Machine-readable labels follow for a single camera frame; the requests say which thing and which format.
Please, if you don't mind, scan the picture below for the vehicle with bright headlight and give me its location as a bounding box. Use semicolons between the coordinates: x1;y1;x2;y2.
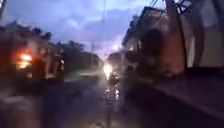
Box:
101;51;125;85

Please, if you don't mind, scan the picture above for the row of dark trees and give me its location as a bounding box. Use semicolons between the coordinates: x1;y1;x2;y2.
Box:
49;40;105;73

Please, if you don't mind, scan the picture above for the dark asphalt road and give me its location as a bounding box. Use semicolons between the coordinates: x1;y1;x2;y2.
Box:
0;69;224;128

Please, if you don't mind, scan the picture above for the building with dark roof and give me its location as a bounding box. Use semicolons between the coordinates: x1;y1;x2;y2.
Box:
121;0;224;78

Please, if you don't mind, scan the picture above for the vehicle with red lights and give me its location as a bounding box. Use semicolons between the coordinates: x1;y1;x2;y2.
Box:
0;27;66;88

